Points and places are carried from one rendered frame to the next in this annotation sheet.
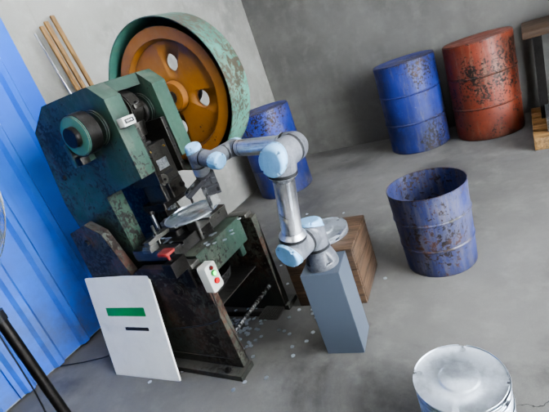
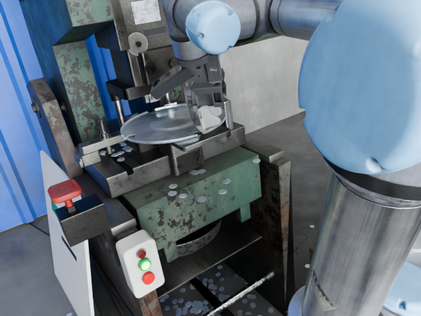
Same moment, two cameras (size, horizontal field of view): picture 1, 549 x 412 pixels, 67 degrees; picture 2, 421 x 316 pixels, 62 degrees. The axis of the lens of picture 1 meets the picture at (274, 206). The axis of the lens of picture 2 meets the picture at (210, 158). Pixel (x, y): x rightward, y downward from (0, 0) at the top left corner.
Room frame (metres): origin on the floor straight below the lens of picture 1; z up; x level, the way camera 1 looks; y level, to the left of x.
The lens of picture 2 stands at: (1.22, -0.04, 1.09)
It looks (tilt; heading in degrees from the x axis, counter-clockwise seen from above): 26 degrees down; 24
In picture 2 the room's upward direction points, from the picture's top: 8 degrees counter-clockwise
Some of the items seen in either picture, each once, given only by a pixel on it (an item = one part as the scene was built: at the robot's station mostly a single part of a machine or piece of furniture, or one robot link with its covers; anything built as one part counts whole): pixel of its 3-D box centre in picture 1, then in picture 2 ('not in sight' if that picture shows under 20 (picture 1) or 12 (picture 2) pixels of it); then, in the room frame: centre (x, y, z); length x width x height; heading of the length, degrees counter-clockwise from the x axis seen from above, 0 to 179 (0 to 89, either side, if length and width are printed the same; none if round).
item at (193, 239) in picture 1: (182, 232); (160, 145); (2.09, 0.51, 0.68); 0.45 x 0.30 x 0.06; 144
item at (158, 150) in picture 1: (158, 169); (141, 22); (2.07, 0.48, 1.04); 0.17 x 0.15 x 0.30; 54
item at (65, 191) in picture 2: (168, 257); (68, 202); (1.69, 0.52, 0.72); 0.07 x 0.06 x 0.08; 54
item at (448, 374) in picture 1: (458, 377); not in sight; (1.02, -0.37, 0.25); 0.29 x 0.29 x 0.01
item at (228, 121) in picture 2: not in sight; (226, 113); (2.16, 0.31, 0.75); 0.03 x 0.03 x 0.10; 54
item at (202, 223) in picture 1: (203, 223); (186, 147); (1.99, 0.37, 0.72); 0.25 x 0.14 x 0.14; 54
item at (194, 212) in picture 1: (191, 212); (173, 121); (2.02, 0.41, 0.78); 0.29 x 0.29 x 0.01
